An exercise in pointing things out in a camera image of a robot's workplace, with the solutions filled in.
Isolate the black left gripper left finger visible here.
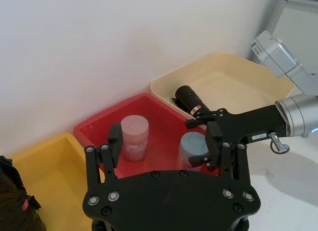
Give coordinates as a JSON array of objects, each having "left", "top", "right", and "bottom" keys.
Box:
[{"left": 83, "top": 123, "right": 124, "bottom": 192}]

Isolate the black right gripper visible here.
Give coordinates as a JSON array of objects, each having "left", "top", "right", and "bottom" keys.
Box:
[{"left": 184, "top": 105, "right": 287, "bottom": 172}]

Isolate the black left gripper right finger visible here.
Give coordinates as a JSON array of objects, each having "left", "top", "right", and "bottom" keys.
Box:
[{"left": 205, "top": 121, "right": 251, "bottom": 190}]

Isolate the pink capped bottle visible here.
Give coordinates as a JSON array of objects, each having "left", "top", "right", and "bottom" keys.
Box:
[{"left": 120, "top": 115, "right": 150, "bottom": 162}]

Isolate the red plastic bin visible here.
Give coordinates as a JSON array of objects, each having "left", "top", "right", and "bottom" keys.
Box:
[{"left": 73, "top": 93, "right": 220, "bottom": 180}]

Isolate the black cylindrical bottle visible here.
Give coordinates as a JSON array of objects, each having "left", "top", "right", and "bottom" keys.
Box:
[{"left": 170, "top": 84, "right": 212, "bottom": 118}]

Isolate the cream plastic bin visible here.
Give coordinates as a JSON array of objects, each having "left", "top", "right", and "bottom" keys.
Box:
[{"left": 150, "top": 52, "right": 296, "bottom": 132}]

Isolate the yellow plastic bin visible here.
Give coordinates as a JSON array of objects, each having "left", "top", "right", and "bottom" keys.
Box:
[{"left": 9, "top": 132, "right": 105, "bottom": 231}]

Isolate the dark brown bag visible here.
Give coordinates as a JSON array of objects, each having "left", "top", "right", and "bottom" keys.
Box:
[{"left": 0, "top": 155, "right": 47, "bottom": 231}]

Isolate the thin cable with silver plug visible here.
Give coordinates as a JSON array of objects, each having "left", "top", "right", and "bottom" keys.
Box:
[{"left": 269, "top": 132, "right": 290, "bottom": 154}]

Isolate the grey metal frame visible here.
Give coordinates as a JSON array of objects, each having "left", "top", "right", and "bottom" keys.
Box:
[{"left": 272, "top": 0, "right": 318, "bottom": 36}]

